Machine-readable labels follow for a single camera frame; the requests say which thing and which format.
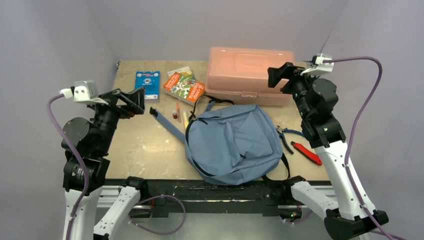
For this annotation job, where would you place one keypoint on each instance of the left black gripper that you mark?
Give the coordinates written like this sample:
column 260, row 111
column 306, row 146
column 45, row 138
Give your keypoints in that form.
column 134, row 101

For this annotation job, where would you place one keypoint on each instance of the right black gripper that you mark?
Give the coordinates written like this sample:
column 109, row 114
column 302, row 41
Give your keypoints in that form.
column 292, row 76

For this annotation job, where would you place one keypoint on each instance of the blue treehouse book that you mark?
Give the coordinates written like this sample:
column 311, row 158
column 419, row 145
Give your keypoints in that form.
column 150, row 80

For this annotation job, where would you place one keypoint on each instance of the orange treehouse book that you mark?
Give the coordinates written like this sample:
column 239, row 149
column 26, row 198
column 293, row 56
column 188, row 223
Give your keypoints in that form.
column 184, row 87

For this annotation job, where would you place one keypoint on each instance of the blue student backpack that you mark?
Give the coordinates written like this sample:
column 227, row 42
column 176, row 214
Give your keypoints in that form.
column 229, row 146

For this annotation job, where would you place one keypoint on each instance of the yellow treehouse book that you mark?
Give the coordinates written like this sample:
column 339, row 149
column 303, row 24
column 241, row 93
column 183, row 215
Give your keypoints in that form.
column 185, row 71

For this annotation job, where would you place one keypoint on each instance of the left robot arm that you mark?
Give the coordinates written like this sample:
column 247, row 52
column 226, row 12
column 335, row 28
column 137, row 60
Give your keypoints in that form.
column 86, row 147

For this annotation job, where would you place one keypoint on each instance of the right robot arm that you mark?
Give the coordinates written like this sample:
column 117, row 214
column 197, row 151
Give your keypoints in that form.
column 351, row 215

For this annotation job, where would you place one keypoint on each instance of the orange marker pen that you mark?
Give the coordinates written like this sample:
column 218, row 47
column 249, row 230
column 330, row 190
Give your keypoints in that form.
column 178, row 113

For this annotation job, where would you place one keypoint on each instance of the pink plastic storage box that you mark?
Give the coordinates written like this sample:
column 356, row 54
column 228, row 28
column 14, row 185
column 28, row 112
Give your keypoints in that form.
column 241, row 75

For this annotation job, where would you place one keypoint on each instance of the yellow highlighter pen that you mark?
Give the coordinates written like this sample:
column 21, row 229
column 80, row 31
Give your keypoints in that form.
column 185, row 118

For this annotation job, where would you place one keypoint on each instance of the red utility knife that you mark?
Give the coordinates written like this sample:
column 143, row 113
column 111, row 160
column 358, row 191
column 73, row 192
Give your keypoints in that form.
column 312, row 157

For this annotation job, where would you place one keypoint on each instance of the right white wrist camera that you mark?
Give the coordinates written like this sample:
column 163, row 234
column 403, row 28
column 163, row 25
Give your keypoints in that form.
column 317, row 66

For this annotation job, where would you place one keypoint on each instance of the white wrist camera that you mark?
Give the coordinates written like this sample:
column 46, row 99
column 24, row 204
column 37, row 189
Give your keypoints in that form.
column 84, row 92
column 317, row 66

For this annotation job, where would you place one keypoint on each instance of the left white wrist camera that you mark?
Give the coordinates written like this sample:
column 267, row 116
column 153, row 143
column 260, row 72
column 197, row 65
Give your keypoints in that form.
column 84, row 92

